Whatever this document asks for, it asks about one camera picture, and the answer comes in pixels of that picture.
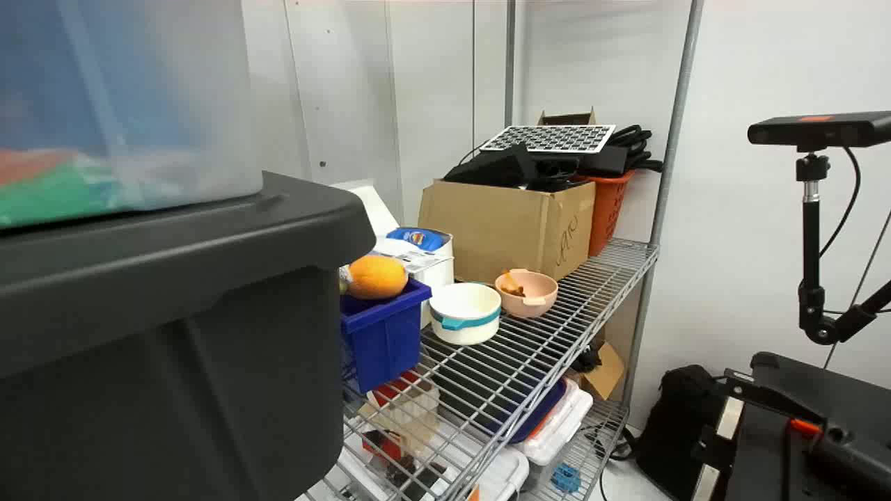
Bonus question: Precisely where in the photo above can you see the metal wire shelf rack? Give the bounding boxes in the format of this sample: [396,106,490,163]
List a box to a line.
[296,0,704,501]

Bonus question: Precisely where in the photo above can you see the dark grey storage tote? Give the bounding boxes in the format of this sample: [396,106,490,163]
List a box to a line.
[0,171,378,501]

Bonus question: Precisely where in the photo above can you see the blue printed pouch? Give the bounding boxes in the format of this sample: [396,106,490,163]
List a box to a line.
[384,227,453,256]

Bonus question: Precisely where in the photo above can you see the brown cardboard box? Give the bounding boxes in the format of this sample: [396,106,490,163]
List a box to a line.
[417,179,598,286]

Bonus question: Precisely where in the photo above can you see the small cardboard flap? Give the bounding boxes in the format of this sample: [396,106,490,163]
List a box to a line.
[565,341,629,403]

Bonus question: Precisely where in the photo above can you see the blue plastic bin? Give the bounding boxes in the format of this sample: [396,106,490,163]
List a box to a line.
[336,278,435,396]

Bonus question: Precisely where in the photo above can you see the black backpack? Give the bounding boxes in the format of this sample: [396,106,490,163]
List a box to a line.
[632,362,735,476]

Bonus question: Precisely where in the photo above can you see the pink bowl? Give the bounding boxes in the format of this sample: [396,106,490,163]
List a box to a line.
[492,268,563,323]

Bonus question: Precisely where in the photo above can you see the black white grid panel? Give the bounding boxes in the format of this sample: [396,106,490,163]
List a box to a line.
[478,122,619,160]

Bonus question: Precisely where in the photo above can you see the black articulated camera stand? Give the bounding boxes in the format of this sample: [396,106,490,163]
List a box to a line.
[793,147,891,349]

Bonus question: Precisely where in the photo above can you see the black cart with orange handle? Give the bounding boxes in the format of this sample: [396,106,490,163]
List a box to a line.
[691,349,891,501]

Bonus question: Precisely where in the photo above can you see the clear box with red items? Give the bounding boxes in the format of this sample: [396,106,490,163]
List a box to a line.
[356,371,444,453]

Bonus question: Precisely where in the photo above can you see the pile of black bags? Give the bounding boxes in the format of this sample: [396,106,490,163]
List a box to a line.
[444,122,666,192]

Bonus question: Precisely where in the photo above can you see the orange ball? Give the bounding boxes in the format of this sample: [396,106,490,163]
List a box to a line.
[345,253,413,302]

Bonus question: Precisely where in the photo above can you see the cream bowl with teal band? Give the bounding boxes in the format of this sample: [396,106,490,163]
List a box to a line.
[426,281,503,349]

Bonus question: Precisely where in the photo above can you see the white lidded storage container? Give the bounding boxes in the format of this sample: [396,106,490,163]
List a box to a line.
[512,380,597,467]

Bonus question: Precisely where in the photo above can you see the wooden frame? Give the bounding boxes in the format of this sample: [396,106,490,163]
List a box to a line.
[537,110,597,128]

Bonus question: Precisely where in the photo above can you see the thin black camera cable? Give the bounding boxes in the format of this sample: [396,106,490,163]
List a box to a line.
[815,147,865,263]

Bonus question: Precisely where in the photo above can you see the orange bucket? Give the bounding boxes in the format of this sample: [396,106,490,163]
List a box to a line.
[581,174,634,260]

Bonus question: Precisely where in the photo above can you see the black camera with orange mark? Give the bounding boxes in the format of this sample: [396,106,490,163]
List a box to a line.
[747,110,891,150]

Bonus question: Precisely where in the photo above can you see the small blue round item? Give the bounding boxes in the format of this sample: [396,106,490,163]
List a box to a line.
[549,459,584,498]

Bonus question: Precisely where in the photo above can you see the clear plastic storage bin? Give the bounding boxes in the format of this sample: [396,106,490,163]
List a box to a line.
[0,0,264,234]

